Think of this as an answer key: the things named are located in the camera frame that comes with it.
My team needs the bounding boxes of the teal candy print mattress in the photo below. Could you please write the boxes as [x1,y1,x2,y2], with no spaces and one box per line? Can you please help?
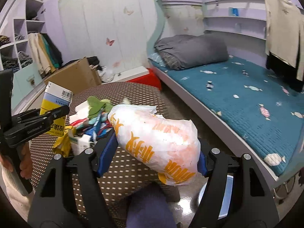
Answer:
[154,56,303,176]

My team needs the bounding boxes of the person's left hand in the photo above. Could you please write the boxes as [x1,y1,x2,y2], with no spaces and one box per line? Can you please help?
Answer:
[1,142,33,180]

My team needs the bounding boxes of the cardboard box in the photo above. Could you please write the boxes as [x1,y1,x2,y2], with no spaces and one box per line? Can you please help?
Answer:
[44,57,101,94]

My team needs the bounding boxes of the yellow white medicine box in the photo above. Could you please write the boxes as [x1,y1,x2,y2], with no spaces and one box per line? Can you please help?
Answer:
[40,81,74,137]

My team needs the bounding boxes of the beige hanging garment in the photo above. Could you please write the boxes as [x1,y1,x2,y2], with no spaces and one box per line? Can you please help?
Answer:
[265,0,303,81]

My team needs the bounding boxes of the white open shelf wardrobe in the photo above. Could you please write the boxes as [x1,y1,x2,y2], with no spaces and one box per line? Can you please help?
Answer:
[1,0,69,113]

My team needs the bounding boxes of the red storage stool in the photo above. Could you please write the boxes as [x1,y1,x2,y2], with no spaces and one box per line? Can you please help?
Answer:
[127,68,162,91]

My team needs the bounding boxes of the black hanging garment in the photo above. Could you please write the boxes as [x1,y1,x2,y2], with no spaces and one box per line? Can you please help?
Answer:
[266,52,303,92]

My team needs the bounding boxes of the white orange plastic bag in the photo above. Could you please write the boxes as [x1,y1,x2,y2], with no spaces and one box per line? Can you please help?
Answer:
[108,104,200,185]

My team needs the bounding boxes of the light blue trash bin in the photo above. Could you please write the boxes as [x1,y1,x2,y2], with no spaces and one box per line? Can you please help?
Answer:
[197,174,234,220]

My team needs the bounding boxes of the white bed frame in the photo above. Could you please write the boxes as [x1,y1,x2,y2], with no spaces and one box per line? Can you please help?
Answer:
[146,0,304,189]

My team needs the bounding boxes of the small white carton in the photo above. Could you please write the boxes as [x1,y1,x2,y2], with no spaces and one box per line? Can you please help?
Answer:
[69,134,91,155]

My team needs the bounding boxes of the yellow crumpled wrapper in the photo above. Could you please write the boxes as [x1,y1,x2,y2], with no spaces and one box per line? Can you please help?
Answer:
[53,126,76,158]

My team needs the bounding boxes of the grey folded duvet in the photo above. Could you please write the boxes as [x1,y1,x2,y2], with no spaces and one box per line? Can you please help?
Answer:
[154,34,229,70]

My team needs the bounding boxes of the brown polka dot tablecloth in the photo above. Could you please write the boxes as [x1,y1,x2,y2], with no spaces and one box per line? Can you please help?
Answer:
[30,82,180,219]

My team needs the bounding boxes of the green crumpled wrapper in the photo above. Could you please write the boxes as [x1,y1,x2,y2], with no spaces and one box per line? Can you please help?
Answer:
[87,96,113,120]

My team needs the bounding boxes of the purple trouser leg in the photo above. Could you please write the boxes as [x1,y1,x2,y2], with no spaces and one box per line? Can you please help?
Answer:
[126,182,177,228]

